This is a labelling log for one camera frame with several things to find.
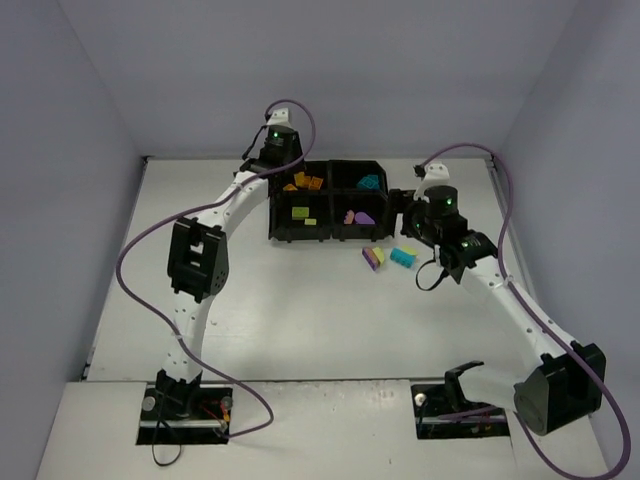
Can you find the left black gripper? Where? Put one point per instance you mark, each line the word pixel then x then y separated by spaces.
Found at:
pixel 288 156

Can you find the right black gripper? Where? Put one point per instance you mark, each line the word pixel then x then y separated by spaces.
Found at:
pixel 396 201

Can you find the teal and lime lego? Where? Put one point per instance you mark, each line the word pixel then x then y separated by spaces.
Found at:
pixel 404 256

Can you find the purple rounded lego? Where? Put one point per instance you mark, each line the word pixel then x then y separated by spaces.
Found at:
pixel 362 218

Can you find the purple and lime lego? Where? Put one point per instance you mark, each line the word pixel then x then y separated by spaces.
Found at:
pixel 374 257

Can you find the teal two-stud lego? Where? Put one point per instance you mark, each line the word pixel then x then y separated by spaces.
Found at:
pixel 361 184

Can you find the orange long lego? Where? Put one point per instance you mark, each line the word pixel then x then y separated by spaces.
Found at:
pixel 302 181

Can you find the purple studded lego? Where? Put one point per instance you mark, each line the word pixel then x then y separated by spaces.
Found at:
pixel 349 218

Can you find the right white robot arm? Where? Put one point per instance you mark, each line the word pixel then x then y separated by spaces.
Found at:
pixel 557 382

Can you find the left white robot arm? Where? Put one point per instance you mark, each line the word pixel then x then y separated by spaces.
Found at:
pixel 198 266

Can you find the teal lego in tray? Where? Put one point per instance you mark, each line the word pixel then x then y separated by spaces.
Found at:
pixel 372 182

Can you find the lime lego in tray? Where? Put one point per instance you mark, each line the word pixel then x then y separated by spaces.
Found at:
pixel 300 213

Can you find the black four-compartment tray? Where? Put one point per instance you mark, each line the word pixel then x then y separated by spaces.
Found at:
pixel 339 194

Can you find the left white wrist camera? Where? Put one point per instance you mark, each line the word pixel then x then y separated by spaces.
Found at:
pixel 279 116

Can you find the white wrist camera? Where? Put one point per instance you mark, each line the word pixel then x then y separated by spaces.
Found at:
pixel 431 174
pixel 279 116

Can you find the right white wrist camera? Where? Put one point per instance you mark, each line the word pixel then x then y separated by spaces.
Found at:
pixel 431 174

